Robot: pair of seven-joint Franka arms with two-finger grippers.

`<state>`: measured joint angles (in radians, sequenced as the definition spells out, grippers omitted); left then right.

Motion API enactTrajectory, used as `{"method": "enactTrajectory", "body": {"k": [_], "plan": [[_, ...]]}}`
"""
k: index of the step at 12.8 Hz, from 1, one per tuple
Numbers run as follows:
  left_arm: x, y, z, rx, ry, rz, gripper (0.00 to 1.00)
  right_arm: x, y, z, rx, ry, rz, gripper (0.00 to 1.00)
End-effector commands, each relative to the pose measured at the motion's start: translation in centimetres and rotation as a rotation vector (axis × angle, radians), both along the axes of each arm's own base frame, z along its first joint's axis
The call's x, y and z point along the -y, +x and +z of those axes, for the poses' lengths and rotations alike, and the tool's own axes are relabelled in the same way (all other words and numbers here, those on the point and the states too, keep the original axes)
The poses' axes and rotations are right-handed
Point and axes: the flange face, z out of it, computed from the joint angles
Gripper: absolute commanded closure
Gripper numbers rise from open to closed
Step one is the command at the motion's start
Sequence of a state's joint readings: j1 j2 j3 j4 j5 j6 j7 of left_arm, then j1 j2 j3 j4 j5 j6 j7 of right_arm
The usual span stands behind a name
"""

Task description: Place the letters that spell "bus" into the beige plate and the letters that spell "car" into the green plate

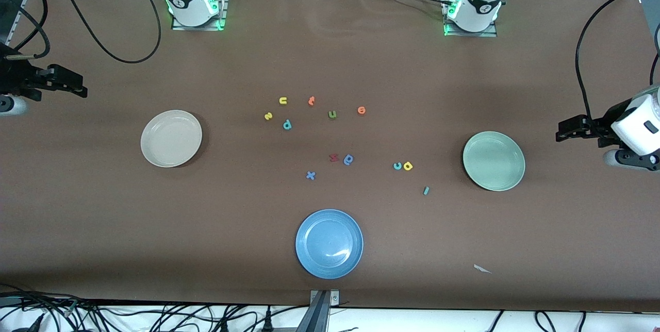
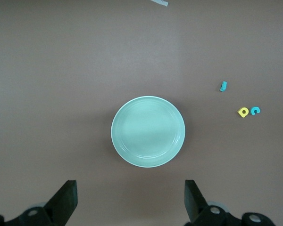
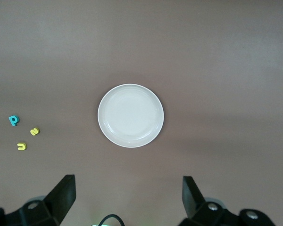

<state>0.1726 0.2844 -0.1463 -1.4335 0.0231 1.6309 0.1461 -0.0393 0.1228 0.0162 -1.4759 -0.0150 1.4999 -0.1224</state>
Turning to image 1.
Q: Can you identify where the green round plate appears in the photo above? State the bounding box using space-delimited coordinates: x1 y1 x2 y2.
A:
463 131 526 191

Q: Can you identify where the beige round plate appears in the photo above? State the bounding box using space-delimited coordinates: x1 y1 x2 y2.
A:
140 110 203 168

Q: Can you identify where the brown table cover sheet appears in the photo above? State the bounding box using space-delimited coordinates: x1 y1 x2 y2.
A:
0 0 660 313

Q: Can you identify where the blue round plate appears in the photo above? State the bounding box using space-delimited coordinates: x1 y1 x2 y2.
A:
295 209 364 279

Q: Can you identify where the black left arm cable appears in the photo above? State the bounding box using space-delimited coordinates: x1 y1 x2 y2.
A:
574 0 660 139

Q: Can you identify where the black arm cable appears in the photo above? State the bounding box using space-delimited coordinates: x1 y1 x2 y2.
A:
574 0 660 139
0 0 162 64

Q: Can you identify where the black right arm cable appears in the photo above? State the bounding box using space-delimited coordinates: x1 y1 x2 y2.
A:
0 0 162 64

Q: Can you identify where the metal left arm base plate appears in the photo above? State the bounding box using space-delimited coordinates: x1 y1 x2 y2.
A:
442 0 498 38

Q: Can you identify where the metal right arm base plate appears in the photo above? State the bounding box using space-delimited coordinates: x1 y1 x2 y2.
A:
171 0 230 31

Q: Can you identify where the black floor cable loop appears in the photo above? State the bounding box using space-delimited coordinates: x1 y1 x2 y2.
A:
534 310 558 332

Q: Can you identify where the thick grey floor cable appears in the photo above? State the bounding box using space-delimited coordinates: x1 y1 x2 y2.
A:
0 293 78 308

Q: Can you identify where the silver metal edge bracket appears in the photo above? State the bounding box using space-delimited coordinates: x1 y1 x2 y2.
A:
309 290 340 308

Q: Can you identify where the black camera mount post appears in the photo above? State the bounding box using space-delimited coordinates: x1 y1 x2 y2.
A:
296 292 331 332

